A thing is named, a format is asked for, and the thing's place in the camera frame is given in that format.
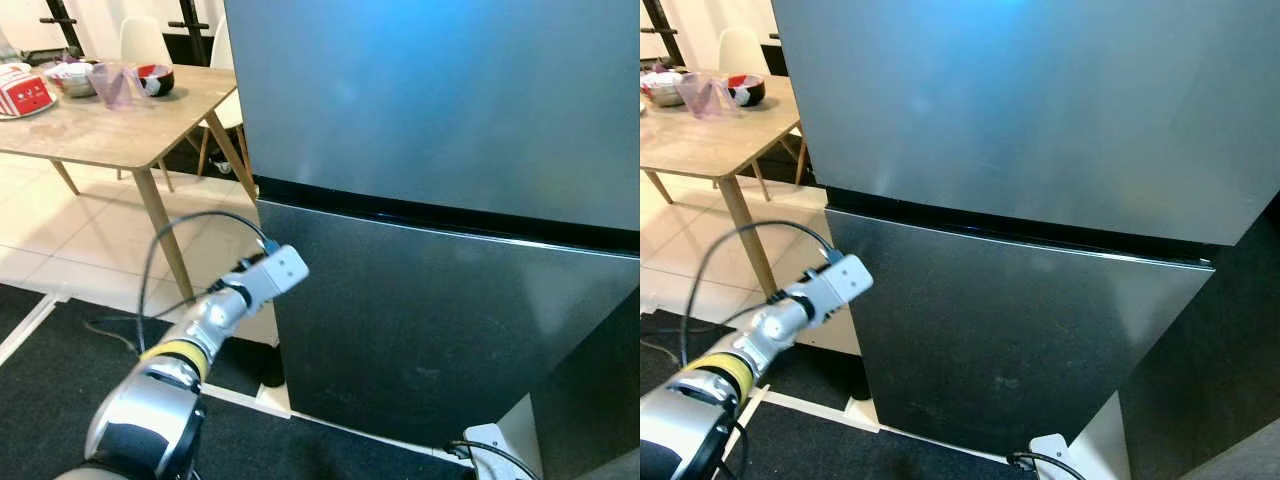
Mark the white lined fridge door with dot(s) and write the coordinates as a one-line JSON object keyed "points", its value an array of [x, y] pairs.
{"points": [[1000, 340], [420, 320]]}

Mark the wooden table leg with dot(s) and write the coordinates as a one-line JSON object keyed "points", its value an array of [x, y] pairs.
{"points": [[748, 240], [802, 160], [232, 155], [165, 235], [65, 177], [658, 187]]}

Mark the stainless steel bowl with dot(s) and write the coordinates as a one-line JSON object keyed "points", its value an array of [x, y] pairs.
{"points": [[75, 85], [665, 93]]}

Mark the pink translucent measuring cup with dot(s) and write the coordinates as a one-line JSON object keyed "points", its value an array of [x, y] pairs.
{"points": [[118, 88], [705, 98]]}

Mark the red bowl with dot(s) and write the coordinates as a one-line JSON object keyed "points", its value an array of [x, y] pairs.
{"points": [[158, 82], [748, 92]]}

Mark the beige masking tape strip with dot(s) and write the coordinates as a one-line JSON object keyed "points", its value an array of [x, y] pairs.
{"points": [[340, 425], [920, 432], [742, 425]]}

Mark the black floor mat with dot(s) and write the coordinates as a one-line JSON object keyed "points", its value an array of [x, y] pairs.
{"points": [[50, 400], [840, 450]]}

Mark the patterned round plate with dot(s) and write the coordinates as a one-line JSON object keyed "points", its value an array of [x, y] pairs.
{"points": [[40, 111]]}

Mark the red white striped KFC box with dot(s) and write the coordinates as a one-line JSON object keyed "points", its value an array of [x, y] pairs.
{"points": [[25, 92]]}

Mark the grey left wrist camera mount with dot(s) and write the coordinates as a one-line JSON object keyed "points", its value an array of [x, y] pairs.
{"points": [[275, 272], [842, 282]]}

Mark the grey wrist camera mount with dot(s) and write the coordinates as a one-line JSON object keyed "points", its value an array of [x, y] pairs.
{"points": [[1052, 458], [487, 450], [275, 272], [842, 282]]}

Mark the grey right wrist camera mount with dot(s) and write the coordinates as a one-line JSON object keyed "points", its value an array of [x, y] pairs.
{"points": [[1052, 458], [487, 450]]}

